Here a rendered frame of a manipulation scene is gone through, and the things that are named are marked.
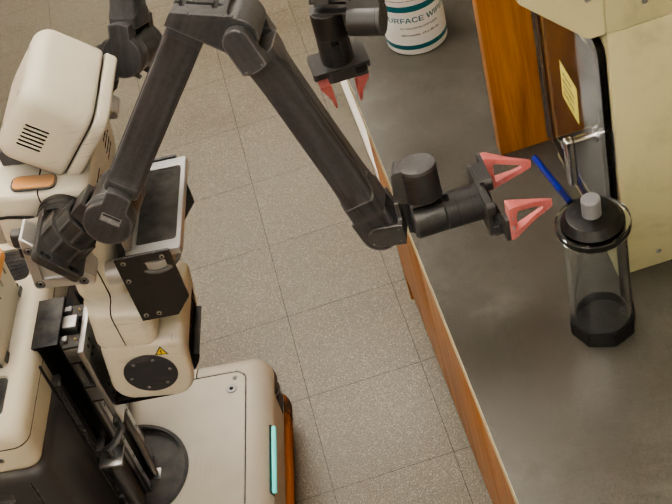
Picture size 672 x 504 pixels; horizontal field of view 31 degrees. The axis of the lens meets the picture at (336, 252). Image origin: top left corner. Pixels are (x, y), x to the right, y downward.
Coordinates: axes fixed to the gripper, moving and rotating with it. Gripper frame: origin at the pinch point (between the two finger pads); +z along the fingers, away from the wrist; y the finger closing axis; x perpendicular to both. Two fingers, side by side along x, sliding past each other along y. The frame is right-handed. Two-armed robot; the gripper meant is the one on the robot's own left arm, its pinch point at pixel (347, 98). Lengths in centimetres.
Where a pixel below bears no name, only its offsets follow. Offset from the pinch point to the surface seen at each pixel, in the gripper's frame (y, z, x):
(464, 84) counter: 24.2, 15.9, 14.1
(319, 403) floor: -24, 111, 26
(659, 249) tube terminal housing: 39, 11, -47
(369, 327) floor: -6, 111, 46
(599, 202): 26, -12, -56
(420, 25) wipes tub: 20.2, 9.3, 28.2
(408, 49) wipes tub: 16.9, 14.7, 29.0
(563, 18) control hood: 27, -37, -46
